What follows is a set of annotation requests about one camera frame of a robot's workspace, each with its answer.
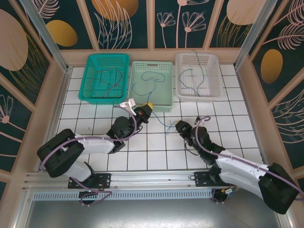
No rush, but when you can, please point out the blue cable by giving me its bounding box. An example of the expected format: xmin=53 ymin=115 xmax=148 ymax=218
xmin=147 ymin=91 xmax=179 ymax=136
xmin=132 ymin=70 xmax=166 ymax=97

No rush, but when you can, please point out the green cable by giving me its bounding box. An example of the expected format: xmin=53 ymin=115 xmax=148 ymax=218
xmin=191 ymin=49 xmax=208 ymax=97
xmin=179 ymin=68 xmax=202 ymax=97

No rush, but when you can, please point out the mint green plastic basket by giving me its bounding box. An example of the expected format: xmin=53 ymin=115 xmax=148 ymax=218
xmin=128 ymin=60 xmax=174 ymax=114

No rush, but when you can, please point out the white plastic basket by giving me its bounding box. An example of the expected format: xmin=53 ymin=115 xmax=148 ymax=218
xmin=175 ymin=51 xmax=224 ymax=103

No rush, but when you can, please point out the teal plastic basket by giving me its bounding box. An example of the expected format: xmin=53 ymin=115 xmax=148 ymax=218
xmin=78 ymin=53 xmax=131 ymax=105

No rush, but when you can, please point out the grey metal sheet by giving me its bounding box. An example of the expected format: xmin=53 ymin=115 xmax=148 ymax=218
xmin=14 ymin=198 xmax=292 ymax=228

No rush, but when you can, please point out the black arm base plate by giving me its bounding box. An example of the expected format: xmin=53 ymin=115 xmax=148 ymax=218
xmin=68 ymin=173 xmax=112 ymax=190
xmin=194 ymin=171 xmax=235 ymax=188

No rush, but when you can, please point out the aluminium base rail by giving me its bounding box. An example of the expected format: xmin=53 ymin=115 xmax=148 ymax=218
xmin=22 ymin=171 xmax=240 ymax=190

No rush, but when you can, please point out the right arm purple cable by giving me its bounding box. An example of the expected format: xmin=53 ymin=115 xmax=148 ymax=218
xmin=190 ymin=115 xmax=300 ymax=205

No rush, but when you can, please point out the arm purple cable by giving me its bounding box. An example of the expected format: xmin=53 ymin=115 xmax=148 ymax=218
xmin=40 ymin=104 xmax=143 ymax=207
xmin=190 ymin=115 xmax=300 ymax=205

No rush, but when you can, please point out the slotted grey cable duct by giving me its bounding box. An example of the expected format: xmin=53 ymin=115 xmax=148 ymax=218
xmin=32 ymin=190 xmax=213 ymax=201

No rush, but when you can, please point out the wall panel flower outline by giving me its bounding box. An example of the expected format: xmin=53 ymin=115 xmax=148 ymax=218
xmin=152 ymin=0 xmax=213 ymax=50

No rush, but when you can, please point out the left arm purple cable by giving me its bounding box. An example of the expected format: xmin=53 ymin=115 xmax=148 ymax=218
xmin=40 ymin=104 xmax=143 ymax=207

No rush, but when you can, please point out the wall panel palm leaves circle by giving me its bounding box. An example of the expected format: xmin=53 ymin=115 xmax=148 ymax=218
xmin=248 ymin=0 xmax=304 ymax=104

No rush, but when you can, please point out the wall panel orange oval leaf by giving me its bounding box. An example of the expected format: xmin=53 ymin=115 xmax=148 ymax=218
xmin=28 ymin=0 xmax=99 ymax=50

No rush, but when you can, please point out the aluminium frame post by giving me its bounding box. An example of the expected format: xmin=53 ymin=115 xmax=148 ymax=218
xmin=234 ymin=0 xmax=279 ymax=69
xmin=19 ymin=0 xmax=72 ymax=72

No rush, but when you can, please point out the wall panel pale circle grass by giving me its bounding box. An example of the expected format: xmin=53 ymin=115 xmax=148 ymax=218
xmin=0 ymin=0 xmax=53 ymax=107
xmin=209 ymin=0 xmax=256 ymax=49

